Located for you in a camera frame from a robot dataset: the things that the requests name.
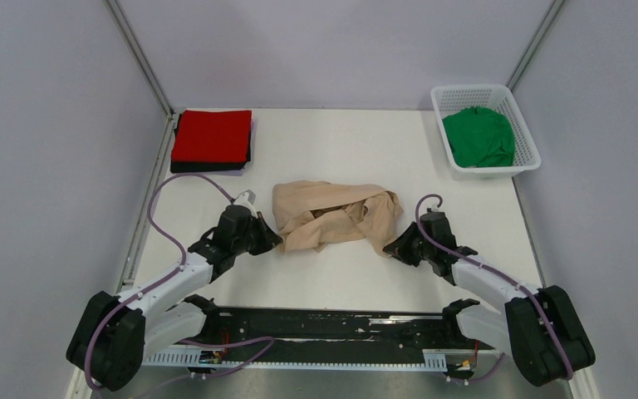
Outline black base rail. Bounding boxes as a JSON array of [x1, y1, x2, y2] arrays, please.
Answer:
[[190, 307, 491, 364]]

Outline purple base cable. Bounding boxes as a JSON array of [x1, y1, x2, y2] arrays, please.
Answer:
[[131, 337, 276, 399]]

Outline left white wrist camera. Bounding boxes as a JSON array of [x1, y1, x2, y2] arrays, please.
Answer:
[[233, 190, 258, 217]]

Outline beige t shirt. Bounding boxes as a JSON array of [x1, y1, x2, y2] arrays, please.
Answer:
[[272, 180, 403, 256]]

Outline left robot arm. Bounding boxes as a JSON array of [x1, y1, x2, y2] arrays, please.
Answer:
[[66, 204, 282, 392]]

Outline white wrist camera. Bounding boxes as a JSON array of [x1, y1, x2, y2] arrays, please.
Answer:
[[427, 204, 444, 217], [233, 190, 258, 217]]

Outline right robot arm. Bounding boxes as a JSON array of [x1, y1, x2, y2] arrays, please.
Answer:
[[383, 211, 596, 387]]

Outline left aluminium frame post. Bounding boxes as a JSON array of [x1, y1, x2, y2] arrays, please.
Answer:
[[103, 0, 174, 119]]

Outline white slotted cable duct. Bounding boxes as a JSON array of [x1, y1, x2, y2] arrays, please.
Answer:
[[142, 346, 448, 372]]

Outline white plastic basket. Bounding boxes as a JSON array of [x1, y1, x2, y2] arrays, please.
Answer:
[[430, 83, 541, 180]]

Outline right aluminium frame post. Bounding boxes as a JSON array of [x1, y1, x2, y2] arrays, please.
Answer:
[[506, 0, 568, 91]]

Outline green t shirt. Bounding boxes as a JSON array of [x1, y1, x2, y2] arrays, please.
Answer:
[[442, 106, 516, 168]]

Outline folded black t shirt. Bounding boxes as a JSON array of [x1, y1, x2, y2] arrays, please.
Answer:
[[169, 112, 254, 175]]

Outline aluminium frame post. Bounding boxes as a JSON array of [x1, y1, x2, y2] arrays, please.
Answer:
[[506, 0, 568, 91], [103, 0, 174, 119]]

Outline folded red t shirt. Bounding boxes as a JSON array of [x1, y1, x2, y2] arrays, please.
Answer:
[[171, 109, 253, 164]]

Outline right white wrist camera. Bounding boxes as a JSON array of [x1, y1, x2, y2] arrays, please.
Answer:
[[427, 204, 444, 217]]

